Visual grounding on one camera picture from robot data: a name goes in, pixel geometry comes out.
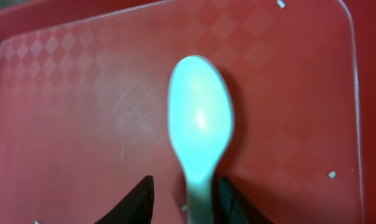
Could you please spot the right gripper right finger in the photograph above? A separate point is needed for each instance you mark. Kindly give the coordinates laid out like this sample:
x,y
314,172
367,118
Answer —
x,y
235,207

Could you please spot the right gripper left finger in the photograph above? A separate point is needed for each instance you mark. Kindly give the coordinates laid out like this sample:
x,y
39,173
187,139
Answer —
x,y
135,208

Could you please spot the white plastic spoon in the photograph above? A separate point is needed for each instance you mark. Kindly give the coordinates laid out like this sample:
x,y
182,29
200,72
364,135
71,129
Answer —
x,y
200,121

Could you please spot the red serving tray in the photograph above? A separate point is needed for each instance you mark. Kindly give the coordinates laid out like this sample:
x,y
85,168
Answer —
x,y
83,105

